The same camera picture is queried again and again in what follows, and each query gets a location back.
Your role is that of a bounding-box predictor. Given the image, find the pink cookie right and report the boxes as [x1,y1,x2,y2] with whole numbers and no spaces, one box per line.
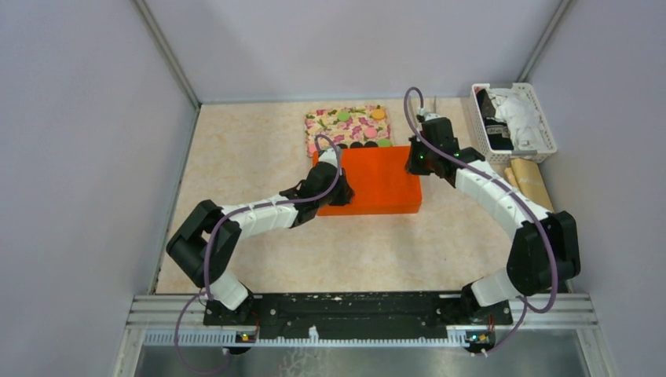
[364,126,378,139]

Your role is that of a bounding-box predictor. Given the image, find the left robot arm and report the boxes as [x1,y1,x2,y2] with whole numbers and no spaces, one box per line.
[166,162,354,325]

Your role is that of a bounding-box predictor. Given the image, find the black item in basket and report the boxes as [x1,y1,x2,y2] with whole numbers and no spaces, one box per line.
[476,89,514,151]

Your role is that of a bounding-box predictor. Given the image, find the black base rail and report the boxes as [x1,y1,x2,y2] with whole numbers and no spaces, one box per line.
[203,291,513,340]

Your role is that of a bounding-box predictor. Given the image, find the green cookie top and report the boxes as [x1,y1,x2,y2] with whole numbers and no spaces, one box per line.
[337,111,351,122]

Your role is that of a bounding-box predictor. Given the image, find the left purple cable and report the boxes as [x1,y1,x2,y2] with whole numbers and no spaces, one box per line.
[174,134,343,375]

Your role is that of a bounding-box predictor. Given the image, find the yellow cookie far right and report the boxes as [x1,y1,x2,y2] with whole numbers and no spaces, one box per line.
[370,108,386,121]

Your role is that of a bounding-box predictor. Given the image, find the white plastic basket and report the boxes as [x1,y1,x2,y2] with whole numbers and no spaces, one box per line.
[468,82,558,163]

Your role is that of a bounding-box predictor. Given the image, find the floral cookie tray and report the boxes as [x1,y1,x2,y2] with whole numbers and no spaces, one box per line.
[304,104,393,157]

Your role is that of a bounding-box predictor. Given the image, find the orange box lid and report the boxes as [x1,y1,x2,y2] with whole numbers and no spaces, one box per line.
[317,146,423,216]

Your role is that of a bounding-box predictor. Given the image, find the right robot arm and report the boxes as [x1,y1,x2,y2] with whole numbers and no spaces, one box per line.
[406,115,581,324]

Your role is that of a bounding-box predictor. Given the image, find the white cloth in basket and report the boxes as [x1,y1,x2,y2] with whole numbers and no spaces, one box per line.
[489,88,547,151]

